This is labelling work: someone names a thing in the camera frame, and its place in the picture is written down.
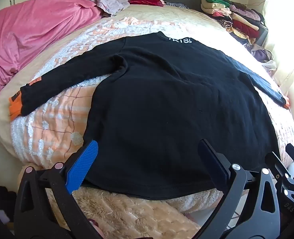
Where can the fluffy beige blanket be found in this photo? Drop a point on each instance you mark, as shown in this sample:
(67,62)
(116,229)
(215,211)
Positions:
(127,214)

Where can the beige bedspread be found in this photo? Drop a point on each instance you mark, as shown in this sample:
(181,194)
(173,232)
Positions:
(176,15)

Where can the heap of purple clothes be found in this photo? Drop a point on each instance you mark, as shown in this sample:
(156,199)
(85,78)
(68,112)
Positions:
(260,53)

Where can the light curtain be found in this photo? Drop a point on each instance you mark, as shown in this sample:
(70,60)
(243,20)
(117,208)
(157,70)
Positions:
(283,17)

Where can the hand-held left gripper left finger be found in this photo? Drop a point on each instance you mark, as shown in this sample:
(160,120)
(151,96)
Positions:
(83,164)

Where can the black long-sleeve sweater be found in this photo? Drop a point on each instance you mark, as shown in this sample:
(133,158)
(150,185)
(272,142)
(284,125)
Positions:
(162,104)

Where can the pink blanket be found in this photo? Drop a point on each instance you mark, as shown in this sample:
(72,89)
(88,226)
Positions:
(32,29)

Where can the pile of folded clothes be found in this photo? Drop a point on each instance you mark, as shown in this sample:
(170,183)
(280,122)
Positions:
(236,17)

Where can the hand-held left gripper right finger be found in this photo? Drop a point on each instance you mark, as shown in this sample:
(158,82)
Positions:
(213,165)

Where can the dark patterned cushion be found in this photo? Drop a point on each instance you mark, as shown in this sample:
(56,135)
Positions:
(176,5)

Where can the lilac crumpled cloth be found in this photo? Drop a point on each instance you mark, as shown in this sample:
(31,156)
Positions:
(107,1)

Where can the red cloth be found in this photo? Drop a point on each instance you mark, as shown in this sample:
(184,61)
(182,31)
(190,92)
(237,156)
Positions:
(147,1)

